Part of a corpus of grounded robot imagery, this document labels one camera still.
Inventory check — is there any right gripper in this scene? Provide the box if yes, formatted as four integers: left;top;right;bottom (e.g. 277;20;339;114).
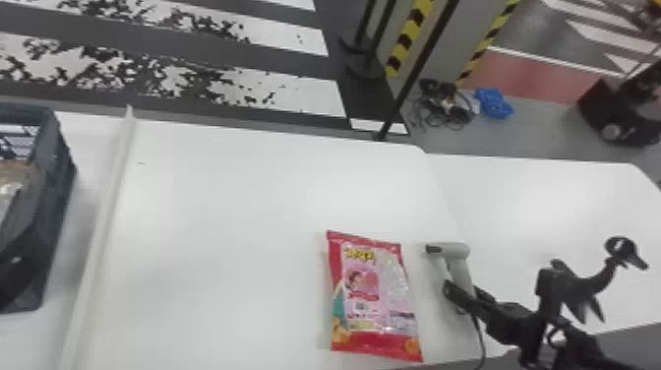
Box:
442;278;545;348

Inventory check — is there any hand scanner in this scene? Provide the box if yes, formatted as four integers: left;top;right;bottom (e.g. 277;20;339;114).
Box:
424;241;479;311

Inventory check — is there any red snack packet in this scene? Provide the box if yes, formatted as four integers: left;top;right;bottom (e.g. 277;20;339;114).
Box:
326;229;425;364

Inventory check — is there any black stand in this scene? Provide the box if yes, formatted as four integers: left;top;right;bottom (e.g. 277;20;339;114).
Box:
550;235;650;325

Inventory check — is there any blue bag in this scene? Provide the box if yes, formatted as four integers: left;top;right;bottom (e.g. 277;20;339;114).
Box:
473;87;515;120

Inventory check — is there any blue basket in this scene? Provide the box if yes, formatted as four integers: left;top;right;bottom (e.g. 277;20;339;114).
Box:
0;101;78;315

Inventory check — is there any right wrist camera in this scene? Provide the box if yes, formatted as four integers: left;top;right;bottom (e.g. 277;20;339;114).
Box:
535;264;571;313

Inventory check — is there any black cable bundle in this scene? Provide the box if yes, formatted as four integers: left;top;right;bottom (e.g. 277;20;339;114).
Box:
410;77;479;132

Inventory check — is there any yellow black striped post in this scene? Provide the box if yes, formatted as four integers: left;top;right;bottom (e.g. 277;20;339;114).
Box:
384;0;436;80
455;0;524;88

